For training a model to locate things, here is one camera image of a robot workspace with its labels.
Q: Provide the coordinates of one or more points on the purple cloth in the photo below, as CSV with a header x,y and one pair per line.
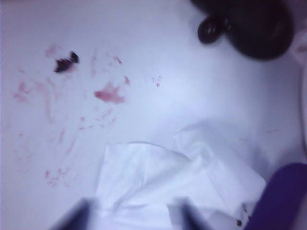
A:
x,y
283,198

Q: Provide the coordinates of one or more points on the black computer mouse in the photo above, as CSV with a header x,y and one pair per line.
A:
x,y
261,28

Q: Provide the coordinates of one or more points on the dark cherry skin piece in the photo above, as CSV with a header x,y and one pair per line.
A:
x,y
64,64

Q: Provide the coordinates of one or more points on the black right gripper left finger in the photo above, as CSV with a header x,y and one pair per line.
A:
x,y
74,215

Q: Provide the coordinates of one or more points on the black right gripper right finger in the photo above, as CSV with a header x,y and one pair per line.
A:
x,y
184,218

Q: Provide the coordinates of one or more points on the white wet wipe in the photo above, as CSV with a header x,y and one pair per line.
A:
x,y
156,177

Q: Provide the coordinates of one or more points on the dark red cherry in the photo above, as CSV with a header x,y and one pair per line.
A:
x,y
211,30

